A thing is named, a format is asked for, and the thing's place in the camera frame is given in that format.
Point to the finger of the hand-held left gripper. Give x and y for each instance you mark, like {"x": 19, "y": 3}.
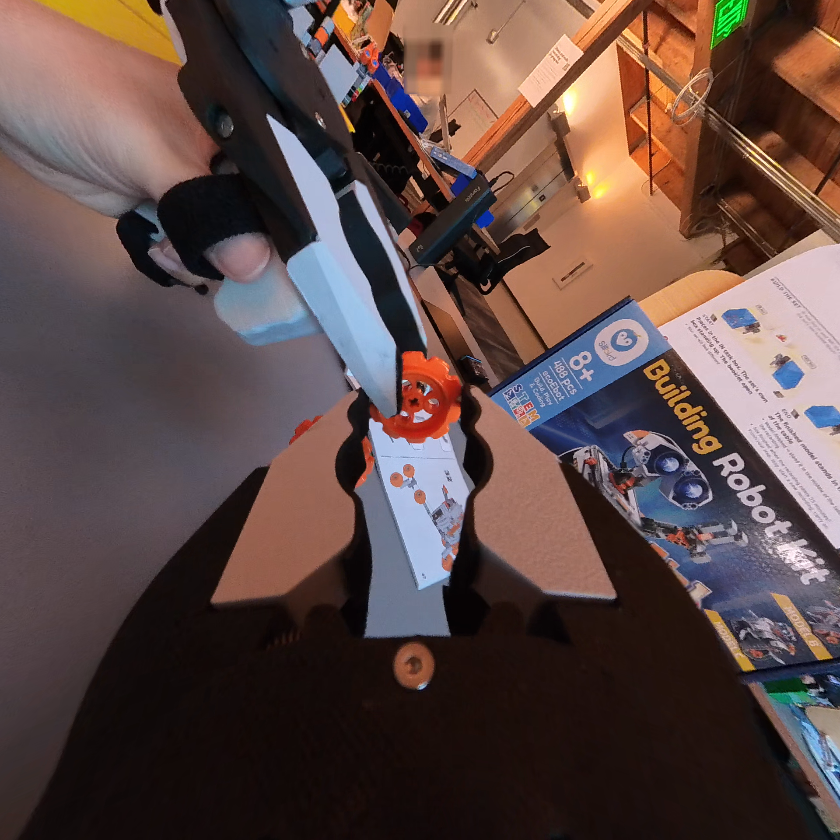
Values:
{"x": 379, "y": 213}
{"x": 341, "y": 308}

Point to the green exit sign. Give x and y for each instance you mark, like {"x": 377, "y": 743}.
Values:
{"x": 730, "y": 23}

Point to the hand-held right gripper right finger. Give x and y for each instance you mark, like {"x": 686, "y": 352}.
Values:
{"x": 531, "y": 525}

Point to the black slim computer tower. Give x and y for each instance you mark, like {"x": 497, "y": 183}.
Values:
{"x": 453, "y": 220}

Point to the blue robot kit box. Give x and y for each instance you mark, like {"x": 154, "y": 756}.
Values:
{"x": 656, "y": 420}

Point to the orange wheel grey beam assembly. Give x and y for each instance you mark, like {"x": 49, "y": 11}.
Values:
{"x": 433, "y": 367}

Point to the white printed paper sheet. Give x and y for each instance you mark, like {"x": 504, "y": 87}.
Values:
{"x": 754, "y": 367}

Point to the grey desk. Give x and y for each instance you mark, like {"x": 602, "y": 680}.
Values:
{"x": 131, "y": 426}

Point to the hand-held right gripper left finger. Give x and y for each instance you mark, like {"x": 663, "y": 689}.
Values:
{"x": 289, "y": 525}

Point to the wooden staircase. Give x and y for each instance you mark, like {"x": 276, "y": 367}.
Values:
{"x": 754, "y": 131}

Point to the person's left hand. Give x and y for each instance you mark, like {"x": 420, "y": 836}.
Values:
{"x": 79, "y": 118}

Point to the open white instruction booklet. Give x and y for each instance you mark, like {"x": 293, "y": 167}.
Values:
{"x": 420, "y": 518}

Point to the paper notice on wooden post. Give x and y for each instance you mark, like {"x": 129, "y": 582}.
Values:
{"x": 551, "y": 72}

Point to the wall whiteboard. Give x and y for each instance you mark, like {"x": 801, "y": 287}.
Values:
{"x": 472, "y": 115}

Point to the blue storage bin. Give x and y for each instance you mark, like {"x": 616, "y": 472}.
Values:
{"x": 400, "y": 98}

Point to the small black device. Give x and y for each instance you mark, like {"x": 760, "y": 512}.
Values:
{"x": 474, "y": 367}

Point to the black office chair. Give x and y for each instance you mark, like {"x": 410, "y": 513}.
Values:
{"x": 505, "y": 259}

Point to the colourful printed carton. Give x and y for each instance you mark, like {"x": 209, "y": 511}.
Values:
{"x": 800, "y": 735}

